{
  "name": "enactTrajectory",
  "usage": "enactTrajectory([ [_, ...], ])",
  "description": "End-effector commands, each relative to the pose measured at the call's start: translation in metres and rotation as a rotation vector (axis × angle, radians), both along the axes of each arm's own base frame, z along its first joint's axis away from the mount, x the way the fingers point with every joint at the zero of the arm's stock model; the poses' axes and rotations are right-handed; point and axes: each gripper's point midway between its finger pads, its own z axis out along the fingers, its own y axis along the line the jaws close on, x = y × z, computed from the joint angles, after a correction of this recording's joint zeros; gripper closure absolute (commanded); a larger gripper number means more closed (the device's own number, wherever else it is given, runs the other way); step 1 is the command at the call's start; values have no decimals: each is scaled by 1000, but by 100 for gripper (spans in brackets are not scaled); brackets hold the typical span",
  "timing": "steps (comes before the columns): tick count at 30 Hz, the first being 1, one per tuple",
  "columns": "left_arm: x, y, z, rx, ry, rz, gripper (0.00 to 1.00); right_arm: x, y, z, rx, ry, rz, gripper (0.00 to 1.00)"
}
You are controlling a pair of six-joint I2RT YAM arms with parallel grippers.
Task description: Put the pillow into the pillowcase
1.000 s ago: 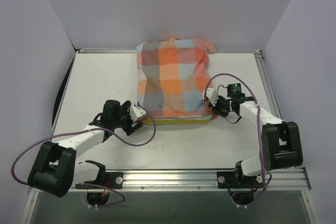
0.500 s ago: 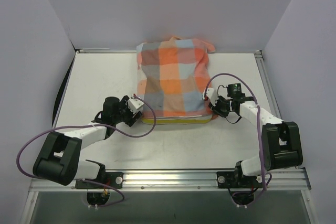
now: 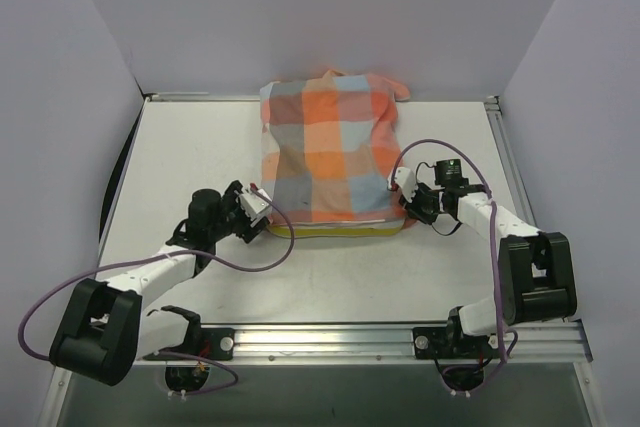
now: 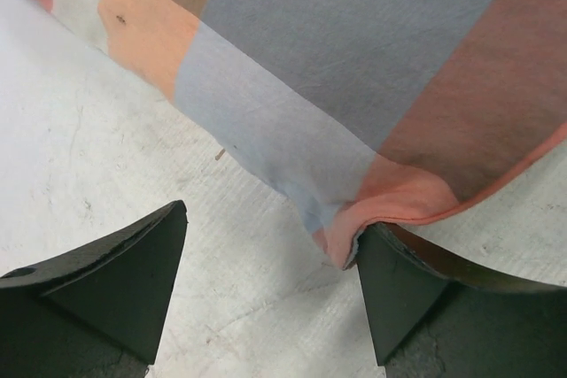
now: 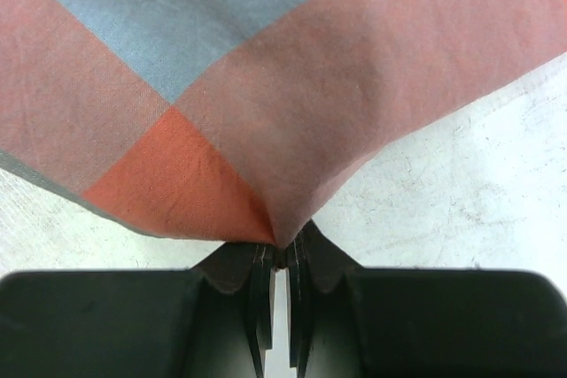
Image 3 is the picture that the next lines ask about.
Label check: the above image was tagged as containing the aluminium frame rail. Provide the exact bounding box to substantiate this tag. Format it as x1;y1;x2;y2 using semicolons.
54;319;594;367
143;92;501;106

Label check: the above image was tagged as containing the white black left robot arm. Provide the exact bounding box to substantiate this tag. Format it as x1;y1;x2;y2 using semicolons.
49;181;270;386

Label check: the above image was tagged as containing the aluminium front frame rail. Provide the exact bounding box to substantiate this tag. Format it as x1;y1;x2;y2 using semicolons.
54;319;594;367

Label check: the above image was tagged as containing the checkered pastel pillowcase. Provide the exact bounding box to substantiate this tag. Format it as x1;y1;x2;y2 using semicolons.
259;71;410;236

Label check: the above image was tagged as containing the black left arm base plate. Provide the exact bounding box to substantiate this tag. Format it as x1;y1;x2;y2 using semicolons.
143;327;236;361

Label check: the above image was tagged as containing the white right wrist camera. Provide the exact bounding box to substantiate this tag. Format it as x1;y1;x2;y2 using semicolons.
387;167;418;203

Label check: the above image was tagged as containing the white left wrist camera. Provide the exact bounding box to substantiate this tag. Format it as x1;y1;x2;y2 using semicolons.
239;187;272;227

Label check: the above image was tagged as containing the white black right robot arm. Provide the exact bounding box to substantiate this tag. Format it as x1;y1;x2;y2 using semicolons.
389;159;577;356

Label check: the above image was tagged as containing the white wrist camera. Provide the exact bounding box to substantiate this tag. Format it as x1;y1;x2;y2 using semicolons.
239;187;272;227
387;167;418;203

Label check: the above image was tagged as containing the aluminium right side rail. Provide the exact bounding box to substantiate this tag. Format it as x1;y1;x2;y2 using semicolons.
483;95;569;322

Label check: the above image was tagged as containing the cream quilted pillow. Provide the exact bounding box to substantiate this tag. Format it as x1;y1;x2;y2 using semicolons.
293;219;405;238

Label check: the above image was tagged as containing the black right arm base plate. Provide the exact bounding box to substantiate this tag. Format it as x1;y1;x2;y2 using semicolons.
412;325;499;361

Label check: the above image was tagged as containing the aluminium back frame rail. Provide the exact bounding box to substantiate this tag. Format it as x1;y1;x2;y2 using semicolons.
143;92;501;106

